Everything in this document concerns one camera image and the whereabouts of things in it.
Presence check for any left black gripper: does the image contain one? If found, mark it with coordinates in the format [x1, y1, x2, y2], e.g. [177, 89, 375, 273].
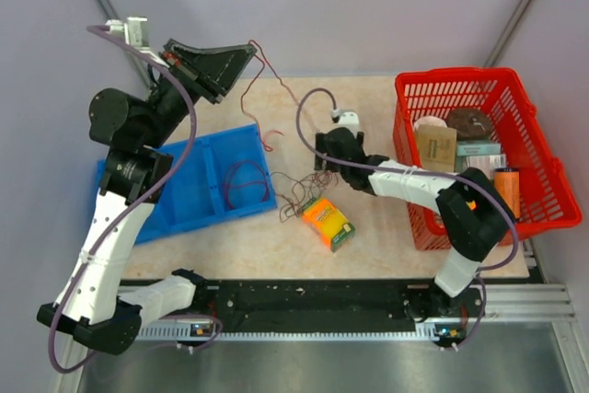
[140, 38, 255, 149]

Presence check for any red wire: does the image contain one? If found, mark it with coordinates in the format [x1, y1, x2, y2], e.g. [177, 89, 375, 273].
[241, 40, 323, 153]

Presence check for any brown wire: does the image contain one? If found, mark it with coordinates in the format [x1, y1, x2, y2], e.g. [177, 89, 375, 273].
[221, 158, 271, 213]

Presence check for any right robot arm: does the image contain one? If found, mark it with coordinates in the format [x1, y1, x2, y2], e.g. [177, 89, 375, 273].
[314, 127, 516, 316]

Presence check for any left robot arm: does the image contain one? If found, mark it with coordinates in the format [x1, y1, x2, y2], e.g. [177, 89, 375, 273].
[37, 40, 257, 355]

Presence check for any orange sponge package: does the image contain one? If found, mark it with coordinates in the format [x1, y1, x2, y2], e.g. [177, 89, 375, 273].
[296, 197, 356, 253]

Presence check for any brown cardboard box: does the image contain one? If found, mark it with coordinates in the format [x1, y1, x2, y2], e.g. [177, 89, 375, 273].
[415, 125, 457, 173]

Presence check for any blue plastic bin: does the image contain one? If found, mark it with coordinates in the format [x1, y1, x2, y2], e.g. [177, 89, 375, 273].
[136, 124, 277, 245]

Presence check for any teal small box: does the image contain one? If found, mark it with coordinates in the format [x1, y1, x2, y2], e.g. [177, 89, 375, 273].
[456, 140, 502, 157]

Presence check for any brown round lid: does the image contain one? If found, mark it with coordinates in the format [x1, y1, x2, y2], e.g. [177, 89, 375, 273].
[445, 108, 492, 141]

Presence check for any orange cylindrical can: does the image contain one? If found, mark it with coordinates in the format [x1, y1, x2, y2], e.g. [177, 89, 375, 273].
[493, 168, 521, 220]

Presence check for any red plastic basket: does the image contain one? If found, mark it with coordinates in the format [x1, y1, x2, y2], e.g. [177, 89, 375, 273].
[392, 67, 583, 240]

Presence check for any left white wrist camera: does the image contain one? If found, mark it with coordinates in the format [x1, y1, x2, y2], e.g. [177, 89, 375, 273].
[105, 16, 157, 61]

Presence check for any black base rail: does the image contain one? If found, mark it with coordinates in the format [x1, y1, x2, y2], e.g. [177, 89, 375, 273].
[119, 278, 489, 334]

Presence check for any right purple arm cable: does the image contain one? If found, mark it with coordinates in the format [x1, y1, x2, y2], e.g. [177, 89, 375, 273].
[295, 87, 520, 353]

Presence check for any aluminium frame rail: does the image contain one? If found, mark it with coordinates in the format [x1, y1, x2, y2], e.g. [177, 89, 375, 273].
[136, 283, 575, 344]

